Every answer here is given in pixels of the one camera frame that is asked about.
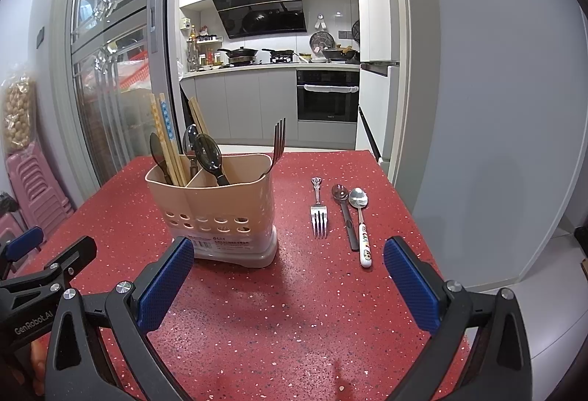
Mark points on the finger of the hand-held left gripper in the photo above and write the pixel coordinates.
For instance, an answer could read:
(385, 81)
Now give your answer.
(78, 250)
(23, 241)

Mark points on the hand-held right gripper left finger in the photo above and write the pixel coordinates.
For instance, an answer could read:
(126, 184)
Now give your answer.
(165, 281)

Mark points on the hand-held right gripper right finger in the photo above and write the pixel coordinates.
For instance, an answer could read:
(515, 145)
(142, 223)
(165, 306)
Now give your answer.
(411, 286)

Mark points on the beige plastic cutlery holder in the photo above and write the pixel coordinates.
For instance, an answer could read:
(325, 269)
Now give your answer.
(220, 203)

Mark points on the blue patterned wooden chopstick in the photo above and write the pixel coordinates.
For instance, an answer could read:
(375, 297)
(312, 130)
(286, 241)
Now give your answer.
(165, 116)

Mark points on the brown wooden chopstick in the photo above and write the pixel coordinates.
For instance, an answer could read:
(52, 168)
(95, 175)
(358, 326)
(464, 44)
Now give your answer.
(195, 116)
(202, 115)

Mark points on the large steel fork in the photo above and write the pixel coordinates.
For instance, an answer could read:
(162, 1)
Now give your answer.
(278, 139)

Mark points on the single pink stool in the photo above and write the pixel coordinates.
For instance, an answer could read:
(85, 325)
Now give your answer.
(11, 231)

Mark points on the black plastic bag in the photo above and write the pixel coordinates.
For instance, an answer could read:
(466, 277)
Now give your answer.
(7, 203)

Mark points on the stack of pink stools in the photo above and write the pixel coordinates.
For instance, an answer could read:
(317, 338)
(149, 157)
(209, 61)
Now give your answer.
(36, 190)

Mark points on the small steel fork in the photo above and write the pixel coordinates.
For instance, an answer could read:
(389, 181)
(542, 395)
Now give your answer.
(319, 217)

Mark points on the small dark spoon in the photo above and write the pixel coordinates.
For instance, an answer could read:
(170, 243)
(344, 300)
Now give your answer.
(341, 194)

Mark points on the clear bag of snack balls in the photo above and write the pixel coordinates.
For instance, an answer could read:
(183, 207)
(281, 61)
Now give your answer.
(18, 116)

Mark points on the white refrigerator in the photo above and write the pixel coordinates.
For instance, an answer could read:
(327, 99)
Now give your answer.
(379, 116)

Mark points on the grey kitchen cabinets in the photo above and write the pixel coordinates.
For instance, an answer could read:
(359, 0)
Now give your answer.
(252, 107)

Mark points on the black built-in oven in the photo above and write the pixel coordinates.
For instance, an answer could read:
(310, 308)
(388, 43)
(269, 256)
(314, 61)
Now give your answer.
(326, 102)

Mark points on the metal spice rack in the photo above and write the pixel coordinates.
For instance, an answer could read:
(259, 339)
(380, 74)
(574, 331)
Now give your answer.
(204, 54)

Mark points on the black wok on stove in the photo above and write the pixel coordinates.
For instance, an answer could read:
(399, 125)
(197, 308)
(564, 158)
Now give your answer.
(241, 53)

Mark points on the wok with food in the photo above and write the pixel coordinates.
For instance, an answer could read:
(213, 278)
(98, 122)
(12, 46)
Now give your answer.
(340, 54)

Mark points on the round metal strainer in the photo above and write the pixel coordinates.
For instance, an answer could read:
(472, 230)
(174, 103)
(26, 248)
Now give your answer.
(320, 42)

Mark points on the round dark strainer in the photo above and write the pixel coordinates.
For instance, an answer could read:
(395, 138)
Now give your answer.
(355, 30)

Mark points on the black range hood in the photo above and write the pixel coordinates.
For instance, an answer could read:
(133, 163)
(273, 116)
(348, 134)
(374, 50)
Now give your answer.
(266, 15)

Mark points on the dark wall switch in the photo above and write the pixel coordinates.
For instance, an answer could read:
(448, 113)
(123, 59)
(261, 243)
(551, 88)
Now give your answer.
(40, 36)

